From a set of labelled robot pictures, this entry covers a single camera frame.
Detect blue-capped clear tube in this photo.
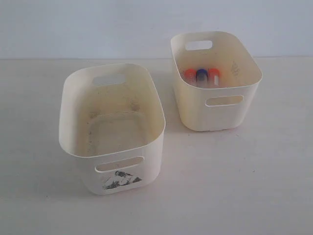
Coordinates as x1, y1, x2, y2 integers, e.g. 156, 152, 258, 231
196, 69, 208, 88

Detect orange-capped clear tube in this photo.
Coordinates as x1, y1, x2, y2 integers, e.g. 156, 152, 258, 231
208, 68, 220, 88
184, 69, 197, 85

